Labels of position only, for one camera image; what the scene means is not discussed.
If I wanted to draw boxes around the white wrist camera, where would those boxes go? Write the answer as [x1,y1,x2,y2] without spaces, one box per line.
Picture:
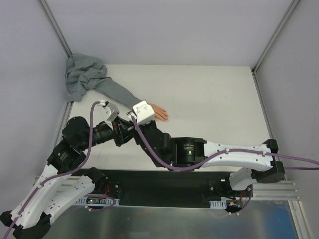
[98,100,120,129]
[127,101,155,125]

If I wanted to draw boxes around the right white cable duct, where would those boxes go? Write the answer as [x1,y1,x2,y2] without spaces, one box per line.
[209,199,227,210]

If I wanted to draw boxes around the white cable duct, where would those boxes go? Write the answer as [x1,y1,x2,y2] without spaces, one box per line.
[75,197,120,206]
[209,199,227,210]

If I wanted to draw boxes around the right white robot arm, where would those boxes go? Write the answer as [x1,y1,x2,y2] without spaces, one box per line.
[133,121,285,197]

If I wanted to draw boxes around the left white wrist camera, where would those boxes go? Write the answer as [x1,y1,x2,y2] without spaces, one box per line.
[98,100,120,129]

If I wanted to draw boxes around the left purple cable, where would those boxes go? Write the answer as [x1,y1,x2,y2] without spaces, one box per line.
[4,101,105,239]

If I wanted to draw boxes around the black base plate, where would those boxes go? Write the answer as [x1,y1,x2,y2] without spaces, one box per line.
[74,168,252,207]

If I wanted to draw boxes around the left white cable duct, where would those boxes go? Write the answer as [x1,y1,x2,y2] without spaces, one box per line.
[75,197,120,206]

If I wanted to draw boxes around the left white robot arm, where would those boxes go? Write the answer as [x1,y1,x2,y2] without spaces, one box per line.
[0,117,133,239]

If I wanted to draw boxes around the left aluminium frame post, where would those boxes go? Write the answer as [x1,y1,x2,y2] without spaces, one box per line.
[37,0,72,58]

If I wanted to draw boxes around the right aluminium frame post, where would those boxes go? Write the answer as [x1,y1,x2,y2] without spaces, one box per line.
[251,0,302,76]

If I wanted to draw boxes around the aluminium frame post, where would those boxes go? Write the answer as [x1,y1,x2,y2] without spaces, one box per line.
[37,0,72,58]
[251,0,302,76]

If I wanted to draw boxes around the purple cable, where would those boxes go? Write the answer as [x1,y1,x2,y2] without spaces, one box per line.
[4,101,105,239]
[131,116,319,172]

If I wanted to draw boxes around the grey shirt with sleeve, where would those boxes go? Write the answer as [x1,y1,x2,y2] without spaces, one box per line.
[65,54,141,109]

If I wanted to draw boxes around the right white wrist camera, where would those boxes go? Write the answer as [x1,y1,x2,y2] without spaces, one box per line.
[127,101,155,125]

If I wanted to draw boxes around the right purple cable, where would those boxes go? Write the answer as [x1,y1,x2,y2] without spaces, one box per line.
[131,116,319,172]

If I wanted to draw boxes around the mannequin hand with nails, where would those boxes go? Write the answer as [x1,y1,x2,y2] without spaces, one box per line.
[150,104,169,122]

